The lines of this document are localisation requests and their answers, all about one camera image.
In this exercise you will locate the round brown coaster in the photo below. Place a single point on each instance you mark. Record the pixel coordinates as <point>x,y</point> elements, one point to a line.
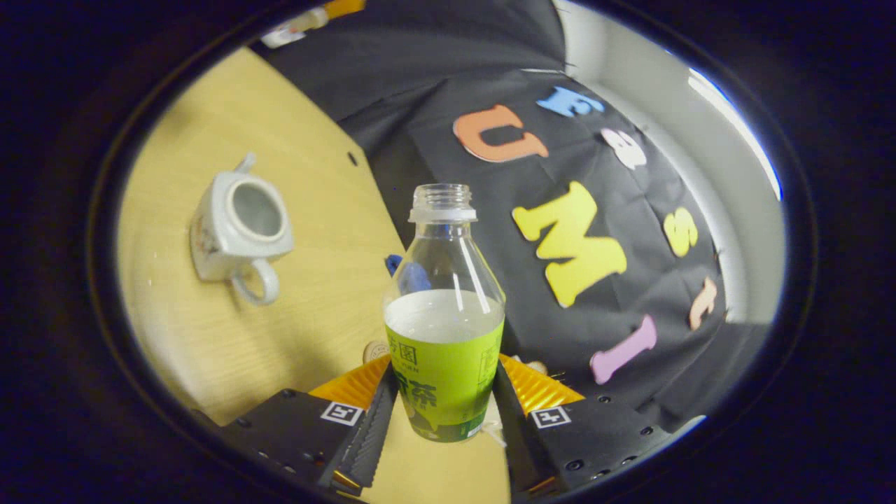
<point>374,350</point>

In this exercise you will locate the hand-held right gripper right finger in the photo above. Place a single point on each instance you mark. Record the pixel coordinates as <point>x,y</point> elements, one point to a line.
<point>514,448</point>

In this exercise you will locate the black backdrop cloth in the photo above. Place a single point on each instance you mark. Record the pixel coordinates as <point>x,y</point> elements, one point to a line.
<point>434,70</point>

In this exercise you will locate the white ceramic teacup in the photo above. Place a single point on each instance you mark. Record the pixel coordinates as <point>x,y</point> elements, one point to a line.
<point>217,238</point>

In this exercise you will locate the green label water bottle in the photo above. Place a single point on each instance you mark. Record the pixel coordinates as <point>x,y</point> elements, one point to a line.
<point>444,378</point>

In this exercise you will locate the blue towel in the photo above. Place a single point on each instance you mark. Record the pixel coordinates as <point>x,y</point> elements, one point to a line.
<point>393,264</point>

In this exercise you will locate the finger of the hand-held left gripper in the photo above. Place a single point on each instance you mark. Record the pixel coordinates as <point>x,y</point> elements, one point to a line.
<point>343,8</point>

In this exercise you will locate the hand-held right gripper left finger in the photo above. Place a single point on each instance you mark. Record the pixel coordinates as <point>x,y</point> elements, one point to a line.
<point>371,434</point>

